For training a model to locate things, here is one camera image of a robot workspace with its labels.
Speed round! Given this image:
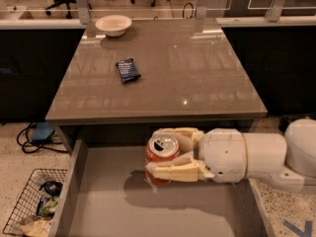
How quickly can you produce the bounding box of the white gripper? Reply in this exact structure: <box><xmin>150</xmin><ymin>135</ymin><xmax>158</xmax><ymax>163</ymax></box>
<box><xmin>145</xmin><ymin>127</ymin><xmax>247</xmax><ymax>183</ymax></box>

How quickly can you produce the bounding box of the red coke can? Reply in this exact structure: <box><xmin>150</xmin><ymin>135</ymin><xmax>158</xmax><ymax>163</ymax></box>
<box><xmin>144</xmin><ymin>133</ymin><xmax>181</xmax><ymax>188</ymax></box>

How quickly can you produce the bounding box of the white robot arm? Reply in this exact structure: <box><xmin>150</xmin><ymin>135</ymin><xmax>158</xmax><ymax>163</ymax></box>
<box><xmin>145</xmin><ymin>118</ymin><xmax>316</xmax><ymax>195</ymax></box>

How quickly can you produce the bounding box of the grey open top drawer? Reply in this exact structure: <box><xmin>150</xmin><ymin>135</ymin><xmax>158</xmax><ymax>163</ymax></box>
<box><xmin>49</xmin><ymin>136</ymin><xmax>275</xmax><ymax>237</ymax></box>

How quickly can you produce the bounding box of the grey counter cabinet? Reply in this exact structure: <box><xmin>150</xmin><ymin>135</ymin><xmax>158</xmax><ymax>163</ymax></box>
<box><xmin>46</xmin><ymin>18</ymin><xmax>267</xmax><ymax>145</ymax></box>

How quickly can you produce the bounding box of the dark blue snack packet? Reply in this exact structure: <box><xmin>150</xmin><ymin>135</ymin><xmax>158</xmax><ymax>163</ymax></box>
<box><xmin>116</xmin><ymin>58</ymin><xmax>141</xmax><ymax>83</ymax></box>

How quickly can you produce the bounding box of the blue foot pedal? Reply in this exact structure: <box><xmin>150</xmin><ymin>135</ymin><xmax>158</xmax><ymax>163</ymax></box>
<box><xmin>31</xmin><ymin>122</ymin><xmax>54</xmax><ymax>143</ymax></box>

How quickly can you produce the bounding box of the white bowl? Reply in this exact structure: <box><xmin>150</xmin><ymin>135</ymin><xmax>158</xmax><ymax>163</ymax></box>
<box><xmin>95</xmin><ymin>15</ymin><xmax>132</xmax><ymax>37</ymax></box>

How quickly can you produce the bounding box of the black floor cable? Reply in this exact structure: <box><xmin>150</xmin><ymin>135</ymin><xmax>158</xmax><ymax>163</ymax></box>
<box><xmin>16</xmin><ymin>121</ymin><xmax>69</xmax><ymax>155</ymax></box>

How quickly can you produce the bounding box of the black wire basket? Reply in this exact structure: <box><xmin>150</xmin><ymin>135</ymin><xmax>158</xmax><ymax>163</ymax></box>
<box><xmin>3</xmin><ymin>169</ymin><xmax>67</xmax><ymax>236</ymax></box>

